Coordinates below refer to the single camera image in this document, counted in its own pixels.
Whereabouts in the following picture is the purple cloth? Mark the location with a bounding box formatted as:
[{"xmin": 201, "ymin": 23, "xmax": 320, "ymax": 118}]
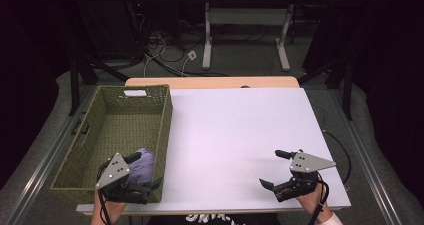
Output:
[{"xmin": 127, "ymin": 147, "xmax": 156, "ymax": 187}]

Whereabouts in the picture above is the white cable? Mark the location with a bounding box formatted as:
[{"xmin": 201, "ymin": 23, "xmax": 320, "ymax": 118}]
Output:
[{"xmin": 143, "ymin": 38, "xmax": 193, "ymax": 78}]

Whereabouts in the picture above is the person's left hand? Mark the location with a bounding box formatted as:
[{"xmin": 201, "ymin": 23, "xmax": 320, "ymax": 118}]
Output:
[{"xmin": 93, "ymin": 189, "xmax": 128, "ymax": 218}]

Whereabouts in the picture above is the green woven basket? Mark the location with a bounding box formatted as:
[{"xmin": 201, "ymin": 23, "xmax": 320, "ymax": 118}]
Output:
[{"xmin": 49, "ymin": 84, "xmax": 174, "ymax": 205}]

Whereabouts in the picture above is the tangle of black cables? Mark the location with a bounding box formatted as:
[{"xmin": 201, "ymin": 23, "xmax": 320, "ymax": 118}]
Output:
[{"xmin": 133, "ymin": 4, "xmax": 231, "ymax": 78}]

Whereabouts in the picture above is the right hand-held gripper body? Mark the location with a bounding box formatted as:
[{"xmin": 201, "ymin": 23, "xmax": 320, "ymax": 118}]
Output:
[{"xmin": 271, "ymin": 149, "xmax": 337, "ymax": 204}]

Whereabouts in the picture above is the black metal stand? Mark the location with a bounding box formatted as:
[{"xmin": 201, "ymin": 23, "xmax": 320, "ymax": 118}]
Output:
[
  {"xmin": 297, "ymin": 56, "xmax": 355, "ymax": 121},
  {"xmin": 67, "ymin": 53, "xmax": 130, "ymax": 117}
]

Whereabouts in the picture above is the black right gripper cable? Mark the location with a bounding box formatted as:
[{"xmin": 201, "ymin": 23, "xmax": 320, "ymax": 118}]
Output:
[{"xmin": 306, "ymin": 172, "xmax": 331, "ymax": 225}]

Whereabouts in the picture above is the wooden table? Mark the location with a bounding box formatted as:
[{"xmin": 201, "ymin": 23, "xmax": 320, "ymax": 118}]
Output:
[{"xmin": 83, "ymin": 76, "xmax": 344, "ymax": 217}]

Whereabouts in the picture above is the white-legged desk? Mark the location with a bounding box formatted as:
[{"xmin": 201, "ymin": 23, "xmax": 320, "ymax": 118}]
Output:
[{"xmin": 183, "ymin": 0, "xmax": 336, "ymax": 73}]

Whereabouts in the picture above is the white board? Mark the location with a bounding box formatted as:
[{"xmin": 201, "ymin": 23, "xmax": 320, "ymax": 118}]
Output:
[{"xmin": 75, "ymin": 87, "xmax": 352, "ymax": 216}]

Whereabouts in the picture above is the black bracket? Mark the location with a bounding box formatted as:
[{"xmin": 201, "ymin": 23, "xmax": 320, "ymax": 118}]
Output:
[{"xmin": 70, "ymin": 118, "xmax": 90, "ymax": 136}]

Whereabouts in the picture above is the thin black cable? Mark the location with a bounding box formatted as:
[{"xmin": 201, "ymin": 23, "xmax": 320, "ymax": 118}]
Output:
[{"xmin": 320, "ymin": 128, "xmax": 353, "ymax": 187}]

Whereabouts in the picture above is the person's right hand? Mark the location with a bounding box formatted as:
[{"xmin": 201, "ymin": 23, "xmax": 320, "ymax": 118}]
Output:
[{"xmin": 294, "ymin": 181, "xmax": 334, "ymax": 221}]

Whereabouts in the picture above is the person's black printed shirt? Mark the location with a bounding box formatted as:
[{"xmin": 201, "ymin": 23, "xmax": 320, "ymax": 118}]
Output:
[{"xmin": 146, "ymin": 212, "xmax": 282, "ymax": 225}]

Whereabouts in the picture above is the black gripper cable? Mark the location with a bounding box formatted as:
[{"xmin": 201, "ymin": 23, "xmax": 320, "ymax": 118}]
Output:
[
  {"xmin": 96, "ymin": 164, "xmax": 114, "ymax": 225},
  {"xmin": 306, "ymin": 172, "xmax": 331, "ymax": 225}
]

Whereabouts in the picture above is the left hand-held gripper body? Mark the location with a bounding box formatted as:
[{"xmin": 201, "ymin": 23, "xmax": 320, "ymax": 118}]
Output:
[{"xmin": 95, "ymin": 152, "xmax": 152, "ymax": 205}]

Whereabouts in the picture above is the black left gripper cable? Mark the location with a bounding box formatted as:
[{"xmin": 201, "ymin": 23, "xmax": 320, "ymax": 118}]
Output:
[{"xmin": 96, "ymin": 164, "xmax": 114, "ymax": 225}]

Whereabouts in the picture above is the aluminium rail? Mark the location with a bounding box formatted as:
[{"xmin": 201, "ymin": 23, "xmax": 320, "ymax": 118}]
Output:
[
  {"xmin": 0, "ymin": 84, "xmax": 99, "ymax": 225},
  {"xmin": 328, "ymin": 88, "xmax": 407, "ymax": 225}
]

